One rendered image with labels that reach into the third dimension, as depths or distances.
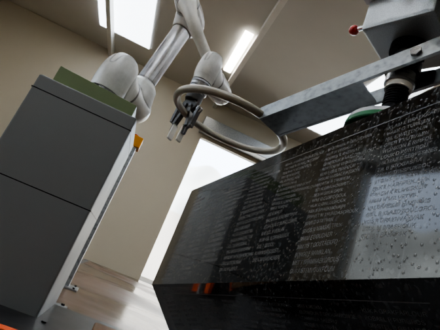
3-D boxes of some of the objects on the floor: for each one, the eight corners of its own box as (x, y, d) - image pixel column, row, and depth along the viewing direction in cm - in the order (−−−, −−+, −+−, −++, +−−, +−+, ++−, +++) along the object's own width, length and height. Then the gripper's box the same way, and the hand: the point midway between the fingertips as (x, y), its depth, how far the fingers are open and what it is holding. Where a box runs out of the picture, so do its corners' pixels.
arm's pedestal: (-114, 272, 114) (23, 59, 138) (-46, 266, 161) (48, 109, 185) (46, 330, 121) (150, 119, 145) (66, 309, 168) (142, 152, 192)
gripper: (177, 87, 168) (153, 132, 162) (207, 90, 158) (183, 139, 152) (186, 96, 174) (164, 141, 168) (215, 100, 164) (193, 147, 158)
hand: (176, 133), depth 161 cm, fingers closed on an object, 4 cm apart
